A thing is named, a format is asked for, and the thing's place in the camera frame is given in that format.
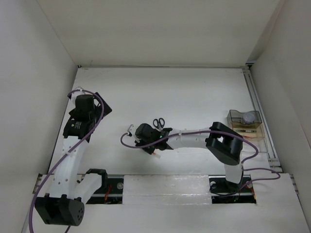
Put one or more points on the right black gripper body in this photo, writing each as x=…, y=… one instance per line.
x=140, y=141

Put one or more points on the orange red pen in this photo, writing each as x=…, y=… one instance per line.
x=156, y=155

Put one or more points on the green pen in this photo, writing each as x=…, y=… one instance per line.
x=245, y=131

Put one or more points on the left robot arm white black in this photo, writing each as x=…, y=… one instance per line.
x=65, y=199

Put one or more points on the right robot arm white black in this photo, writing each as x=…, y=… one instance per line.
x=225, y=144

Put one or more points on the grey transparent container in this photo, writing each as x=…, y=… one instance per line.
x=234, y=117

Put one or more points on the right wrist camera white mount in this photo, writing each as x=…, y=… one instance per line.
x=131, y=129

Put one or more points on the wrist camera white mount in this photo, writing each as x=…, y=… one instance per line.
x=79, y=89
x=131, y=129

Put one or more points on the black handled scissors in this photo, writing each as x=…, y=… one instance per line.
x=159, y=123

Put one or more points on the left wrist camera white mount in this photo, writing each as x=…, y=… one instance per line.
x=79, y=89

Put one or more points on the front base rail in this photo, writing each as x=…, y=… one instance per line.
x=173, y=190

